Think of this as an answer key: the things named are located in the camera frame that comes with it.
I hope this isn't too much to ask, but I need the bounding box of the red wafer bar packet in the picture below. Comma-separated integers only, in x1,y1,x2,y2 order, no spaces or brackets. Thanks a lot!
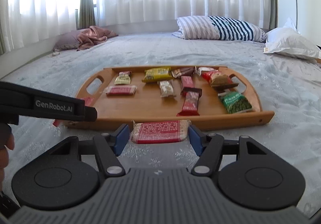
177,87,202,116

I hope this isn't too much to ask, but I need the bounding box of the green peas packet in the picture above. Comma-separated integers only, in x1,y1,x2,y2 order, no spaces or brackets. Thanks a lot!
218,91,252,114

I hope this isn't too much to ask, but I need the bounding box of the red clear cracker packet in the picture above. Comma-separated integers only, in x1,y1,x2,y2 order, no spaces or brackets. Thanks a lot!
104,85,137,96

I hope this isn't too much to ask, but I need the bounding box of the red peanut snack packet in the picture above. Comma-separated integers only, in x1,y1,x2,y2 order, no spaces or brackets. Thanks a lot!
196,67,239,90

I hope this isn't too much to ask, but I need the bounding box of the dark red chocolate bar packet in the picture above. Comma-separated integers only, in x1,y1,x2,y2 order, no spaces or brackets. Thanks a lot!
180,76,194,90

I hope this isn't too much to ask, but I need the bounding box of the gold red candy packet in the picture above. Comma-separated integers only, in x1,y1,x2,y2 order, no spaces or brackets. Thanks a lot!
114,71,131,85

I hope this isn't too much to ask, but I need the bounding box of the white red rice cracker packet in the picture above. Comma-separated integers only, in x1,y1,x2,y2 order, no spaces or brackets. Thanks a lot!
157,80,176,98

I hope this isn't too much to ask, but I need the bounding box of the brown almond bar packet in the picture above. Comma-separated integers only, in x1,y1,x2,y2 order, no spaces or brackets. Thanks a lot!
171,67,195,78

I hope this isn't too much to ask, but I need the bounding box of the yellow snack packet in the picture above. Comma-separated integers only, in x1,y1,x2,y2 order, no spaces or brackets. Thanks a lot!
141,66,173,83

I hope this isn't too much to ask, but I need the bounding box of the beige red pillow snack packet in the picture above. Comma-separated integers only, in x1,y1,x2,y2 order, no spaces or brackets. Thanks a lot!
50,97,97,127

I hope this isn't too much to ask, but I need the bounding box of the person's left hand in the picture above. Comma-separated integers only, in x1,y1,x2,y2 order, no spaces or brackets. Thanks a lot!
1,123,15,189

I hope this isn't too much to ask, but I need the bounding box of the wooden serving tray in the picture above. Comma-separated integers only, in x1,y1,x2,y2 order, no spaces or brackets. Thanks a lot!
64,66,275,131

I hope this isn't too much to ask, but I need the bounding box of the purple pillow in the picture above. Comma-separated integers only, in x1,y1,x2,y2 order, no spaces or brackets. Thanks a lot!
53,29,84,51

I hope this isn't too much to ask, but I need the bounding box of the pink blanket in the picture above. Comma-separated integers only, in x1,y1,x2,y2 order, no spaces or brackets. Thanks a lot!
77,25,118,50

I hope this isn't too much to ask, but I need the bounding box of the light blue bedspread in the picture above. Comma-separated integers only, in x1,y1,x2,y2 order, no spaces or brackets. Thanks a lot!
1,33,320,217

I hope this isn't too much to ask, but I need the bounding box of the striped white blue pillow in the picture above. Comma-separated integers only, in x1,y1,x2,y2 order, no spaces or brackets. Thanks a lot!
173,16,266,43

